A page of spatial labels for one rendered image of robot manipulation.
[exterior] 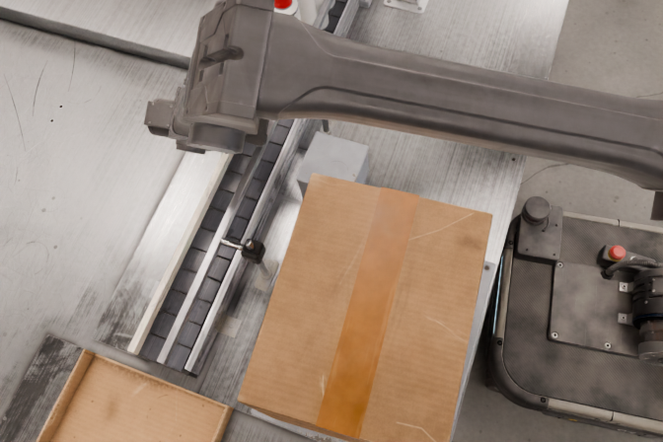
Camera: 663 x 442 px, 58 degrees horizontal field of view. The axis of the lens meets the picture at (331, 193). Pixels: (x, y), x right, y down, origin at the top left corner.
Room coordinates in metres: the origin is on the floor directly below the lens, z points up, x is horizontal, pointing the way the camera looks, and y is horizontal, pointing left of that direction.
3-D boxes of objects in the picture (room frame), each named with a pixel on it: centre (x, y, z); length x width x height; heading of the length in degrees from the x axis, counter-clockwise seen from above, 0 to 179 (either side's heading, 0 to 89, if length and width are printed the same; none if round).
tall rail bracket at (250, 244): (0.34, 0.15, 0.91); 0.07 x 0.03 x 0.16; 61
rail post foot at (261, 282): (0.33, 0.13, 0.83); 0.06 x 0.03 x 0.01; 149
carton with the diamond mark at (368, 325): (0.18, -0.02, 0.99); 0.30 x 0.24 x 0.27; 155
